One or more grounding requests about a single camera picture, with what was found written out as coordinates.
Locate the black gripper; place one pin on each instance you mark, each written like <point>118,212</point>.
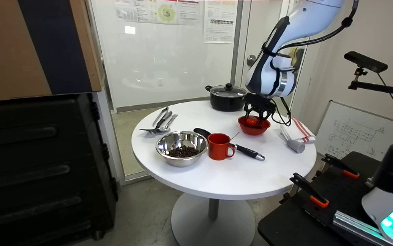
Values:
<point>260,102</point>

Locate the red mug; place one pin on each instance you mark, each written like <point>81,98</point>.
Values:
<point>218,147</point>

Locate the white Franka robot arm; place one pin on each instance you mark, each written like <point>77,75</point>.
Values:
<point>279,68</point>

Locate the red bowl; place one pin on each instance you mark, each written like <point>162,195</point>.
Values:
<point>255,130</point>

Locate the coffee beans in silver bowl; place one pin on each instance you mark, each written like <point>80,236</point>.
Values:
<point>184,151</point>

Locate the silver metal bowl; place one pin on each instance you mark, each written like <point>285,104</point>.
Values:
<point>165,157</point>

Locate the black cooking pot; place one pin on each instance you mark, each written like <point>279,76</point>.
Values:
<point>226,104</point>

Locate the glass pot lid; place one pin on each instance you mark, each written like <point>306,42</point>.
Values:
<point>226,91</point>

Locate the black ladle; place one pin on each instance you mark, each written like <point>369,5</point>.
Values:
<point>249,151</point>

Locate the white towel with red stripes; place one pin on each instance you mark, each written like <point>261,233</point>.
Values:
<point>304,130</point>

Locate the silver metal tongs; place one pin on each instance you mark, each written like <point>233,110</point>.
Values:
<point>165,120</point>

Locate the black clamp with orange grip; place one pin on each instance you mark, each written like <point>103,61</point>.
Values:
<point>342,165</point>
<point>311,191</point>

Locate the small whiteboard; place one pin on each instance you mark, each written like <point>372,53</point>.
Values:
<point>356,131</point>

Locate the black perforated work table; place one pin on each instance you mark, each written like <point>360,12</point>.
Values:
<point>293,225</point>

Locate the poster with green circle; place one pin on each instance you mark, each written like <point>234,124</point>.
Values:
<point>165,11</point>

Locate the small white label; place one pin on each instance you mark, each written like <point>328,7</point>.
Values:
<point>130,30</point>

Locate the black storage case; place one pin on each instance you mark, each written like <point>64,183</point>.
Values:
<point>38,168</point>

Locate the brown cardboard box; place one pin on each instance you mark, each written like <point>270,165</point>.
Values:
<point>1,49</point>

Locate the black camera on stand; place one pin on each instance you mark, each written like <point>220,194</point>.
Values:
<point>365,60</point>

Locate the white table pedestal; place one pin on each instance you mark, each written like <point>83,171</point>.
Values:
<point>212,225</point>

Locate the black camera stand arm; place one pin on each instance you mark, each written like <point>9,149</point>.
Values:
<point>379,87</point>

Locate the aluminium rail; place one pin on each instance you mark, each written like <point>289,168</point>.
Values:
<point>356,225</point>

